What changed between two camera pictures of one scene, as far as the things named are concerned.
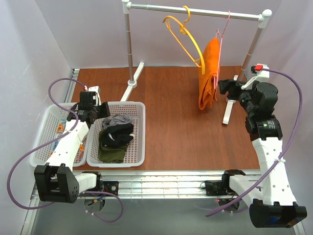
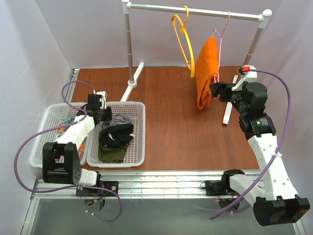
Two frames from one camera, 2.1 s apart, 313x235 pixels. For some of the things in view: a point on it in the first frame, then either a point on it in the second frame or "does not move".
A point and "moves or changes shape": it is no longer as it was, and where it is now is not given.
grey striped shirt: [117, 119] does not move
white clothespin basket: [51, 127] does not move
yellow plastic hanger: [184, 26] moves or changes shape
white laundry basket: [135, 155] does not move
